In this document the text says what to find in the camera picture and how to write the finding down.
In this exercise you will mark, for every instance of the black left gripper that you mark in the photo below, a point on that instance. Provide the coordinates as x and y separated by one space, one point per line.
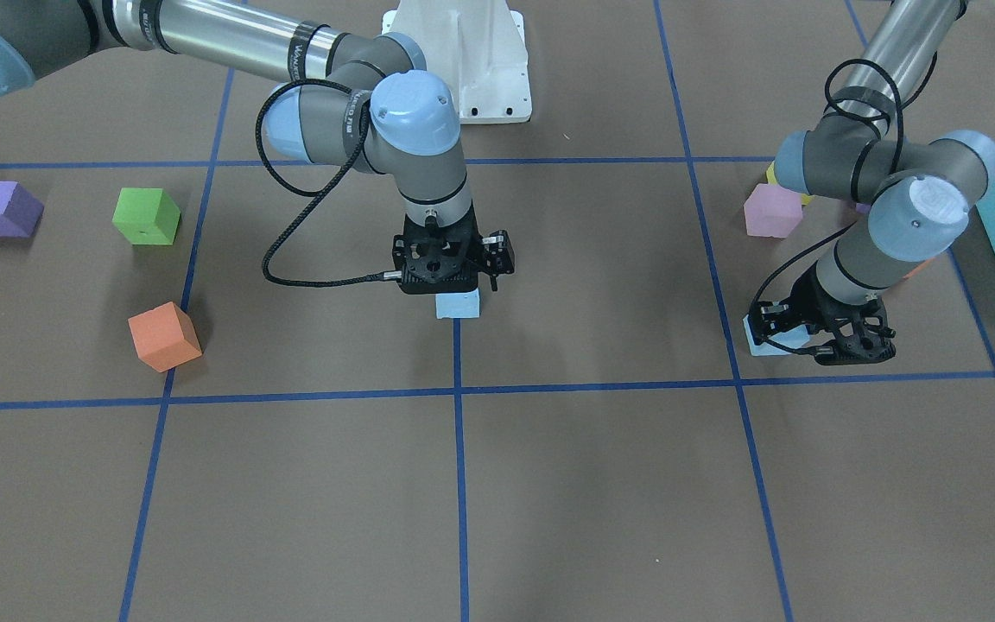
809 300

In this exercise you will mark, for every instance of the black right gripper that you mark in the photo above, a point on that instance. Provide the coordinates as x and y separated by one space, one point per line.
496 252

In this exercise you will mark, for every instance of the light blue foam block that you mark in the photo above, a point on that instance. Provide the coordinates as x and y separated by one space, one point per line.
460 305

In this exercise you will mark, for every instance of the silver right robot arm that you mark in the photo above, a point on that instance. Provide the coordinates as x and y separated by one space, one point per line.
366 104

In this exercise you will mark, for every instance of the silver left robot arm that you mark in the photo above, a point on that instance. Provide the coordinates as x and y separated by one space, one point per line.
920 195

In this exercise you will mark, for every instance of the light pink foam block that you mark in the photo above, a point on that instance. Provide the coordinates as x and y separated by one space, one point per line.
772 211

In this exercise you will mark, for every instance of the yellow foam block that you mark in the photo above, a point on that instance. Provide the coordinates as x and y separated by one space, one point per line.
770 177

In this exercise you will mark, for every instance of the far orange foam block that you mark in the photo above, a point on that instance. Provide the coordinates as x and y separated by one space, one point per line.
919 267

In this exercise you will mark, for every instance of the orange foam block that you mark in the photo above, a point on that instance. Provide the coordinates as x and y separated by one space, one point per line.
919 267
164 337

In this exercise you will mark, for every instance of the green foam block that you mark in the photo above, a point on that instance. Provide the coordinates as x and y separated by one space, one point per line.
146 216

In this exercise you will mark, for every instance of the white pedestal column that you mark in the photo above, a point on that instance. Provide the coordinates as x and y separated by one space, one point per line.
478 48

